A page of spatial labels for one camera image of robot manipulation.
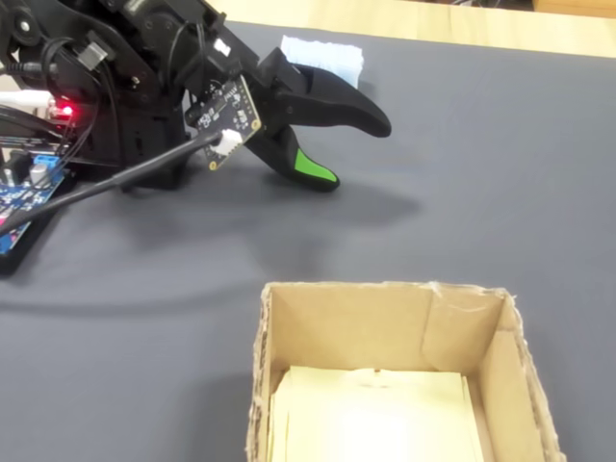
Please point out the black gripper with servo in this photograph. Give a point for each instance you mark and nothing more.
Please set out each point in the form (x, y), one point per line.
(267, 72)

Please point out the light blue foam block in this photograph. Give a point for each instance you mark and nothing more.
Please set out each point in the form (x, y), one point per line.
(327, 55)

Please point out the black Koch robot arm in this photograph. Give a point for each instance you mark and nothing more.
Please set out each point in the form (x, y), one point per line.
(144, 29)

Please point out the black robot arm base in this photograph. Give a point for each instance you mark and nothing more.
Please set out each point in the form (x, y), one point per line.
(125, 139)

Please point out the brown cardboard box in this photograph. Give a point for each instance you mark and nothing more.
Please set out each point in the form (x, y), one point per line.
(366, 327)

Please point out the large gray table mat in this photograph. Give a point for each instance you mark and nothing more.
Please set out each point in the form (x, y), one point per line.
(433, 216)

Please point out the blue controller circuit board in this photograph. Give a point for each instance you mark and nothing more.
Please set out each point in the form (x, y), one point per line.
(19, 197)

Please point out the black camera circuit board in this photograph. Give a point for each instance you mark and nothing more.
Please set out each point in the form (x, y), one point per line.
(231, 108)

